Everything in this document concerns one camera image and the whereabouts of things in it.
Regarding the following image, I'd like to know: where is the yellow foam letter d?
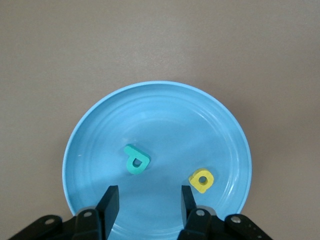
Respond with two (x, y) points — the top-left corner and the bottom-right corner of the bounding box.
(188, 168), (215, 194)

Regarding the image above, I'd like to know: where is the teal foam letter p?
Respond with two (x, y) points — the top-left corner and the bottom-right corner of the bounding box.
(123, 143), (151, 175)

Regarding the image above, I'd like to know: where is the brown table cover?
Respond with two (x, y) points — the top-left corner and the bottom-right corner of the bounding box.
(0, 0), (320, 240)

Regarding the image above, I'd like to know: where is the blue plate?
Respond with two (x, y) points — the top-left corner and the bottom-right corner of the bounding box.
(61, 80), (253, 240)

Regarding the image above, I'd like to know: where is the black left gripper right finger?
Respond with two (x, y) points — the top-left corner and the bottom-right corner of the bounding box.
(178, 185), (213, 240)

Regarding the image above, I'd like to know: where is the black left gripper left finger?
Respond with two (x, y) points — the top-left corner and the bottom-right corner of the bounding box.
(73, 185), (120, 240)

